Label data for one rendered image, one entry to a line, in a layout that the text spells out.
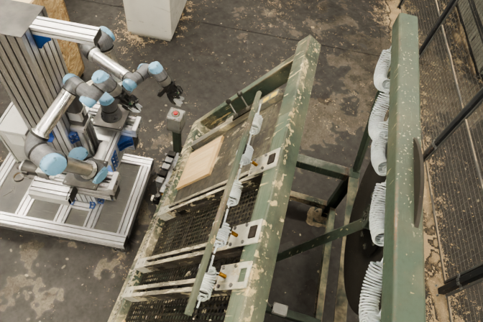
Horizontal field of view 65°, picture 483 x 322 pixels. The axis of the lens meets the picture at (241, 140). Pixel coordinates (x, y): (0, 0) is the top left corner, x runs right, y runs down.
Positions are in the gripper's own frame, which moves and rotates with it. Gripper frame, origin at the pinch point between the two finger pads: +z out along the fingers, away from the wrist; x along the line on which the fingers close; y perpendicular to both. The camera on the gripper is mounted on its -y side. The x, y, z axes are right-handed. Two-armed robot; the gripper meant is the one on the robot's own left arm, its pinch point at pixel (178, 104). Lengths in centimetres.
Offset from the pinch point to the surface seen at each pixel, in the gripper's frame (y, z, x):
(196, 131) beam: -13.1, 44.3, 13.5
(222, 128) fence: 21.7, 25.0, -2.8
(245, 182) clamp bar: 62, -5, -65
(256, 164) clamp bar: 71, -15, -63
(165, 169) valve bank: -35, 51, -16
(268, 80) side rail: 57, 8, 20
